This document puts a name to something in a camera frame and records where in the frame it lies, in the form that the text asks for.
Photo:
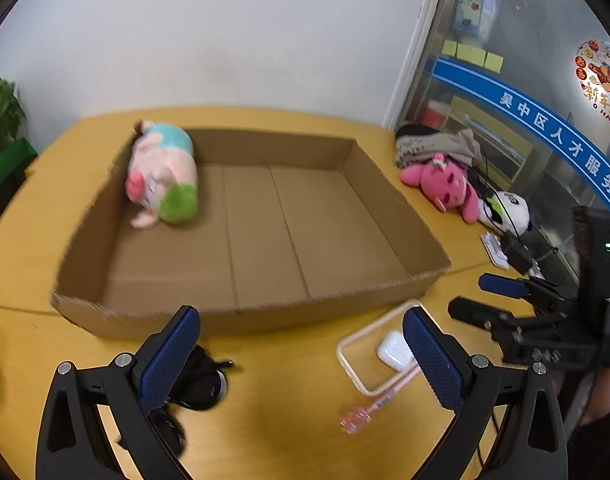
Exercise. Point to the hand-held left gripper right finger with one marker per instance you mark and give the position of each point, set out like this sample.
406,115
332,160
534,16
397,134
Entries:
435,360

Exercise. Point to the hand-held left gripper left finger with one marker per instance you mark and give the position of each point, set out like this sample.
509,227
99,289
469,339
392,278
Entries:
167,355

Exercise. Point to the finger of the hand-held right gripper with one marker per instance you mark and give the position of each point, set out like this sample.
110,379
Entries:
477,312
502,285

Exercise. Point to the white earbuds case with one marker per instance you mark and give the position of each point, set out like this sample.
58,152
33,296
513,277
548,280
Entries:
392,350

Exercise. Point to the black sunglasses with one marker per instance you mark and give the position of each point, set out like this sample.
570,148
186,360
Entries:
205,380

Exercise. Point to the clear phone case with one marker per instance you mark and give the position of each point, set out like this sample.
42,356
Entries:
346,355

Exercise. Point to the pink pen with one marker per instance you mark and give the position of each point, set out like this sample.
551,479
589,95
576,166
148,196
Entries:
355,419

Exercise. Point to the brown cardboard box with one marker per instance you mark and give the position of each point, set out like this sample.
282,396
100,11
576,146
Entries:
285,220

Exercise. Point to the pink pig plush toy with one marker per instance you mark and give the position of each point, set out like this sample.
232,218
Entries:
165,160

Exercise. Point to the red container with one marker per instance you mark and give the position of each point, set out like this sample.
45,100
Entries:
437,115

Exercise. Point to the black power adapter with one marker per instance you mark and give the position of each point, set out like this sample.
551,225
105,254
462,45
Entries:
517,255

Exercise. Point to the white power strip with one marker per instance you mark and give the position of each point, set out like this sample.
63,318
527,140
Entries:
494,250

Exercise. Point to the panda plush toy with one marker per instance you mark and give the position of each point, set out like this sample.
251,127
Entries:
515,210

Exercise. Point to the pink bear plush toy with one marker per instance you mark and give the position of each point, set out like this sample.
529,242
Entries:
445,180

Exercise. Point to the beige cloth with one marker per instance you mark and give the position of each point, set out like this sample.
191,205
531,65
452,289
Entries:
465,145

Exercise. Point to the blue banner strip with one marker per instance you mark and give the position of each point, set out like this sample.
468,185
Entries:
535,110

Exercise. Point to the white printed cloth bag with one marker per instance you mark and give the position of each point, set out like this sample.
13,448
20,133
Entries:
417,147

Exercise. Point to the festive window sticker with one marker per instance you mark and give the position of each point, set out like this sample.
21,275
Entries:
602,80

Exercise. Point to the yellow sticky note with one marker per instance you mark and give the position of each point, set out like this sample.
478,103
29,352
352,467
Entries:
465,53
450,48
478,57
494,61

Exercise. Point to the green planter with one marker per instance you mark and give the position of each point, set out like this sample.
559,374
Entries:
10,157

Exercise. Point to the cartoon poster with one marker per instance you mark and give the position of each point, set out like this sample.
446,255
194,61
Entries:
472,10

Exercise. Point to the green potted plant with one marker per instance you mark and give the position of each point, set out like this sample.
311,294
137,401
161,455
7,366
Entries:
2,110

